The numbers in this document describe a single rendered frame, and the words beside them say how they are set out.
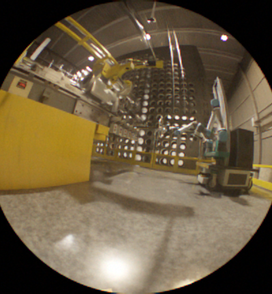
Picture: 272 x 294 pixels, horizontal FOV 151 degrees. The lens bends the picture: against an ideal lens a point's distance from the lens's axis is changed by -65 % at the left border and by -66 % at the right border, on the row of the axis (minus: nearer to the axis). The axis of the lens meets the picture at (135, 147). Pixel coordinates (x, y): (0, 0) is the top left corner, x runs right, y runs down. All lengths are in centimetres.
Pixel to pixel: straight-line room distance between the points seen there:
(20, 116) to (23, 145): 19
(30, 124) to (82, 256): 73
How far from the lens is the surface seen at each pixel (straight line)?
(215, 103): 140
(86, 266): 40
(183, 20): 949
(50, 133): 82
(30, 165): 81
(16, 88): 109
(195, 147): 329
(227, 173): 139
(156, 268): 42
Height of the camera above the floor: 36
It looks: 3 degrees up
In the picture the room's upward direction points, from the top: 8 degrees clockwise
